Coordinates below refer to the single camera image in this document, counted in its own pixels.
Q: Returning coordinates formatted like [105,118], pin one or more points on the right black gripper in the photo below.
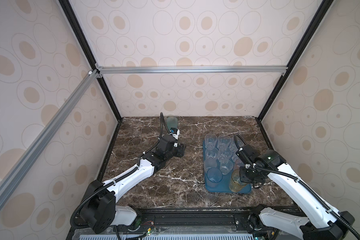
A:
[249,175]

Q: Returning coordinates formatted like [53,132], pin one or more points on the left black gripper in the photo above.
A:
[181,150]

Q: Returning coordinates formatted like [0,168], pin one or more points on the yellow plastic cup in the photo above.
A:
[235,184]

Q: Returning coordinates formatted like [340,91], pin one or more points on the clear textured cup front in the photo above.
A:
[226,166]

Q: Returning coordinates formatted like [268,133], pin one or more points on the teal plastic tray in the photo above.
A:
[223,186]

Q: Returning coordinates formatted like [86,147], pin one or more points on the blue frosted cup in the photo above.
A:
[213,177]

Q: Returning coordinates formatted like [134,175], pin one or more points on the clear faceted cup front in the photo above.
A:
[210,141]

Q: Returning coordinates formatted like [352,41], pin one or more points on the clear faceted cup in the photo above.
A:
[210,141]
[233,146]

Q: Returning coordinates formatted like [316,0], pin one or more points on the frosted grey cup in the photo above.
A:
[210,163]

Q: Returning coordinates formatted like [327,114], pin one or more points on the small clear cup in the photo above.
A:
[223,142]

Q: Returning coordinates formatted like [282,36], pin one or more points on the pink plastic cup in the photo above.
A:
[238,164]

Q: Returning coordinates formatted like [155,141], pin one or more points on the tall clear textured cup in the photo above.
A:
[224,155]

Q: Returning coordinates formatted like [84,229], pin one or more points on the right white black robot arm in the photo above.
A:
[322,221]

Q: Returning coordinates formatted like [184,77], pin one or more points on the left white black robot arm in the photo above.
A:
[98,209]

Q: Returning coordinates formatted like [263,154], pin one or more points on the left diagonal aluminium bar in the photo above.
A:
[17,173]

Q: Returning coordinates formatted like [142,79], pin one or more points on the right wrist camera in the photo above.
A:
[247,154]

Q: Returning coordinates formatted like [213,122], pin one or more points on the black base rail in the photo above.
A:
[193,221]

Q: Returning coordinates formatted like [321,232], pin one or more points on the horizontal aluminium frame bar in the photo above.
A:
[193,70]

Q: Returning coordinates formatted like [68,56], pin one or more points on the left black frame post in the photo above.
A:
[84,44]

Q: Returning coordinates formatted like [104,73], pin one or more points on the black frame post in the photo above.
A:
[301,47]
[84,44]

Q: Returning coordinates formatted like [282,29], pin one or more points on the right black frame post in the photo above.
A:
[301,47]

